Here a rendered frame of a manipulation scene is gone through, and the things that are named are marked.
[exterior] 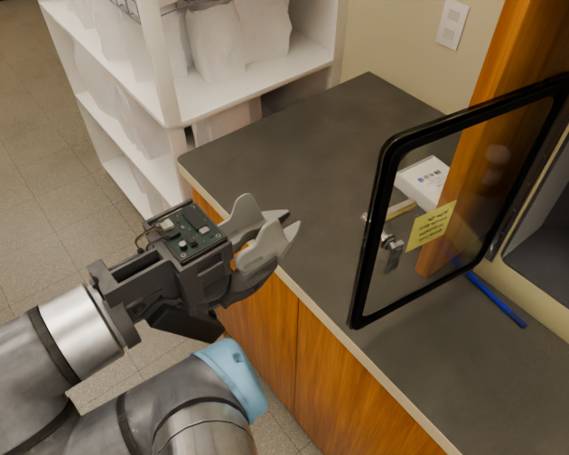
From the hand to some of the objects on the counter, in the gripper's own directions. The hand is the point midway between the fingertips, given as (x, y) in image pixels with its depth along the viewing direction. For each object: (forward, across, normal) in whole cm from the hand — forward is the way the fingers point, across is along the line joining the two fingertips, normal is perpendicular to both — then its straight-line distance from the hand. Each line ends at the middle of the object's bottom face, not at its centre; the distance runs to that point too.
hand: (284, 227), depth 51 cm
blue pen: (+40, -14, +37) cm, 56 cm away
